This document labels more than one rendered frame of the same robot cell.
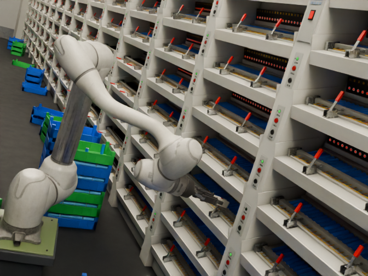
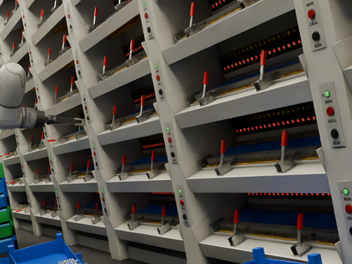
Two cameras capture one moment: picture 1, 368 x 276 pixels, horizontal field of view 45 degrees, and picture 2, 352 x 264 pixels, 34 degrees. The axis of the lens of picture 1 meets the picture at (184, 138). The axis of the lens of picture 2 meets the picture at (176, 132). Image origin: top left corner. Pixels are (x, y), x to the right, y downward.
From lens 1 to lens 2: 127 cm
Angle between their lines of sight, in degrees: 13
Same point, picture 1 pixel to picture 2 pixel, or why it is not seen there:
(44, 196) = not seen: outside the picture
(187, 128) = (43, 95)
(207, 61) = (31, 30)
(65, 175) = not seen: outside the picture
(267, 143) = (73, 38)
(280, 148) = (80, 33)
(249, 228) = (91, 111)
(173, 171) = (7, 95)
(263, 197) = (88, 79)
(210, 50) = (29, 20)
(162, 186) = (10, 118)
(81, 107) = not seen: outside the picture
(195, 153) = (14, 69)
